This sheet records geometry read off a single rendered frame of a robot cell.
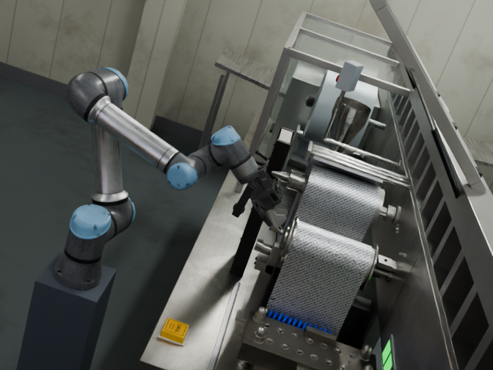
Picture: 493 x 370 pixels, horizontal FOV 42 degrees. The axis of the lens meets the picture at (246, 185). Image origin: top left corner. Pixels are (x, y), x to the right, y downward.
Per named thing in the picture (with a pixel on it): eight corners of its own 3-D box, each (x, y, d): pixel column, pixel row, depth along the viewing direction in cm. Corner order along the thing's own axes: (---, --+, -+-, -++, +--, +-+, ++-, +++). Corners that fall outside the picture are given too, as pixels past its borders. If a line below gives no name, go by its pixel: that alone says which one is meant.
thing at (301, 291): (266, 305, 198) (285, 256, 190) (338, 331, 198) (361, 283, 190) (265, 307, 197) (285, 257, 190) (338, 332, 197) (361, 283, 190)
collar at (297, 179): (286, 183, 218) (292, 166, 216) (303, 189, 218) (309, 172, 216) (285, 190, 213) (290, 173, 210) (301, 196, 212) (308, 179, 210)
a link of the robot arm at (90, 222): (56, 248, 197) (64, 211, 192) (81, 233, 209) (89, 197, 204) (89, 265, 195) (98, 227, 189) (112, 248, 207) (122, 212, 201)
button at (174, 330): (166, 323, 198) (167, 316, 197) (187, 330, 197) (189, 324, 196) (159, 336, 191) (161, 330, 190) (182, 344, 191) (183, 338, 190)
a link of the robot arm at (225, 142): (212, 133, 192) (235, 120, 189) (232, 163, 195) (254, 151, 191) (203, 142, 186) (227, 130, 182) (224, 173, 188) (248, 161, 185)
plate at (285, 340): (244, 326, 197) (250, 310, 194) (368, 370, 196) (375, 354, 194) (236, 358, 182) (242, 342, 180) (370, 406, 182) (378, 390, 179)
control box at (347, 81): (338, 84, 235) (348, 58, 231) (354, 91, 232) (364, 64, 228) (330, 85, 229) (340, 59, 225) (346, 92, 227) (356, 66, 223)
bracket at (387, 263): (375, 258, 196) (378, 252, 195) (394, 264, 196) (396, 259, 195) (376, 266, 191) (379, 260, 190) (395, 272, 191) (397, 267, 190)
